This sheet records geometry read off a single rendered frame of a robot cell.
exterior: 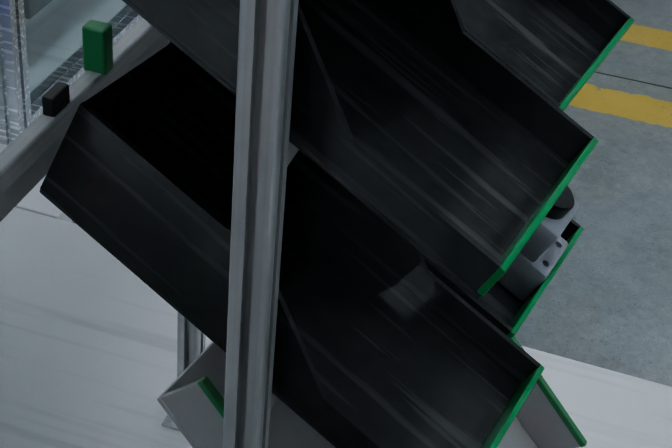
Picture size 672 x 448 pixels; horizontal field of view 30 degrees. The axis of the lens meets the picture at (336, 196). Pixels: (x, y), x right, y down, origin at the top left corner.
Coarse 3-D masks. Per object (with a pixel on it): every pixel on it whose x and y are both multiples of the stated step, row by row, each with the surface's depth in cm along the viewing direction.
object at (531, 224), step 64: (128, 0) 58; (192, 0) 56; (320, 0) 65; (384, 0) 67; (448, 0) 65; (320, 64) 55; (384, 64) 64; (448, 64) 67; (320, 128) 57; (384, 128) 61; (448, 128) 63; (512, 128) 66; (576, 128) 65; (384, 192) 57; (448, 192) 60; (512, 192) 62; (448, 256) 57; (512, 256) 56
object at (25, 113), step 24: (0, 0) 139; (0, 24) 142; (24, 24) 144; (120, 24) 171; (0, 48) 143; (24, 48) 145; (0, 72) 145; (24, 72) 146; (72, 72) 160; (0, 96) 147; (24, 96) 148; (0, 120) 149; (24, 120) 150
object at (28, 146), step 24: (144, 24) 83; (120, 48) 80; (144, 48) 83; (96, 72) 78; (120, 72) 80; (72, 96) 75; (48, 120) 73; (24, 144) 71; (48, 144) 73; (0, 168) 68; (24, 168) 71; (0, 192) 69
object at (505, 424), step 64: (192, 64) 75; (128, 128) 73; (192, 128) 76; (64, 192) 67; (128, 192) 65; (192, 192) 73; (320, 192) 76; (128, 256) 67; (192, 256) 65; (320, 256) 74; (384, 256) 76; (192, 320) 67; (320, 320) 71; (384, 320) 74; (448, 320) 76; (320, 384) 65; (384, 384) 71; (448, 384) 73; (512, 384) 75
